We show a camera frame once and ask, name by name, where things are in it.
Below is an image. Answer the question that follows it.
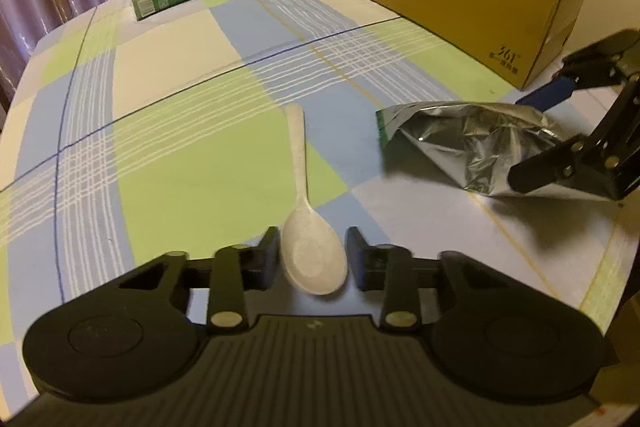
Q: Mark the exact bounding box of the white plastic spoon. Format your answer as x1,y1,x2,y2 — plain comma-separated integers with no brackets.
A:
281,104,348,296

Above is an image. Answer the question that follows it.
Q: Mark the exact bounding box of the silver foil bag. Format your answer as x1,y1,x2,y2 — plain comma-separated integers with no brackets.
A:
376,101,570,197

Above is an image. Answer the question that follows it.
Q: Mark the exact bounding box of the checked tablecloth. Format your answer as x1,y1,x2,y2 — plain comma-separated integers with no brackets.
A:
1,0,639,417

